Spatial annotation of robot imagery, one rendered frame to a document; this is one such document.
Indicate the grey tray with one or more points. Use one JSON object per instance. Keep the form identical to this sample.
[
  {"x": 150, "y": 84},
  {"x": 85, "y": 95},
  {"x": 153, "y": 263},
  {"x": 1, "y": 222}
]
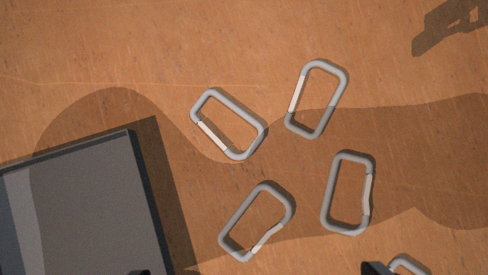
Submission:
[{"x": 87, "y": 209}]

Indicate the grey carabiner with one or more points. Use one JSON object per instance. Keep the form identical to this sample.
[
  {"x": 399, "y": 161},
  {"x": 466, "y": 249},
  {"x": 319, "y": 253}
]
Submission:
[
  {"x": 364, "y": 198},
  {"x": 241, "y": 209},
  {"x": 226, "y": 101},
  {"x": 330, "y": 107},
  {"x": 407, "y": 264}
]

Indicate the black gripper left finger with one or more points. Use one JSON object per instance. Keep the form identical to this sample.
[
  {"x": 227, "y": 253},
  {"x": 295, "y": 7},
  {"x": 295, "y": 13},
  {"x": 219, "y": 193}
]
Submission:
[{"x": 140, "y": 272}]

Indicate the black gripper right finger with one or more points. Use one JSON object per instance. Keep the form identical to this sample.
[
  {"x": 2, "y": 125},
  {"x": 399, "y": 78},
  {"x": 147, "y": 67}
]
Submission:
[{"x": 375, "y": 268}]

